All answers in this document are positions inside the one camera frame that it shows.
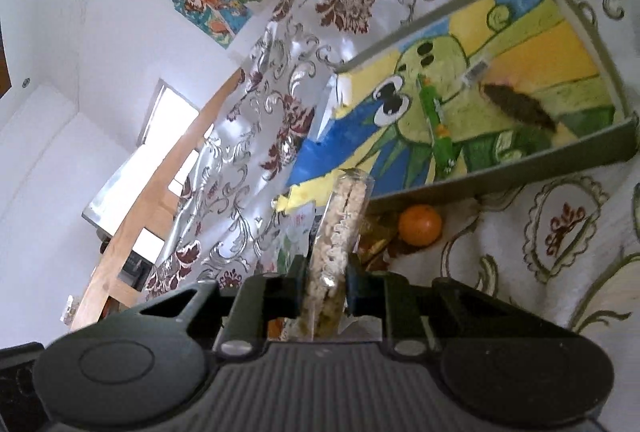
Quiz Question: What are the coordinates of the rice cracker pack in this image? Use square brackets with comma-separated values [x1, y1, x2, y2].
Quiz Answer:
[298, 169, 374, 340]

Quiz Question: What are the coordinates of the orange mandarin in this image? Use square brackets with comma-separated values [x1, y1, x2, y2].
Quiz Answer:
[398, 205, 442, 247]

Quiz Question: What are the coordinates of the white green stick snack pack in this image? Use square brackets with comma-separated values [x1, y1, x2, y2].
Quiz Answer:
[416, 74, 457, 180]

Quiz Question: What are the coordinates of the dark snack packet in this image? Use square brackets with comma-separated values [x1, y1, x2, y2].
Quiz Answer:
[462, 59, 556, 132]

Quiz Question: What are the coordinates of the bag of orange snacks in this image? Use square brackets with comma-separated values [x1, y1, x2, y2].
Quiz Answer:
[356, 212, 404, 271]

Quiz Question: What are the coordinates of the seaweed snack bag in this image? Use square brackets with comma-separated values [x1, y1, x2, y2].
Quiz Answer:
[276, 201, 316, 274]

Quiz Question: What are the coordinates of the floral patterned bedspread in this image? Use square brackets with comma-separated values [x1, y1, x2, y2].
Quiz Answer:
[142, 0, 639, 338]

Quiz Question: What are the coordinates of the window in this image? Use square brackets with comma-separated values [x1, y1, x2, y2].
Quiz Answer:
[138, 79, 200, 148]

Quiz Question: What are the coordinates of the grey tray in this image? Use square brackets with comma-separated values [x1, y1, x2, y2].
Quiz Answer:
[332, 0, 638, 211]

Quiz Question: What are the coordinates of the frog painting paper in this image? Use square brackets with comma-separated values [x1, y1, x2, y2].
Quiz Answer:
[277, 0, 620, 211]

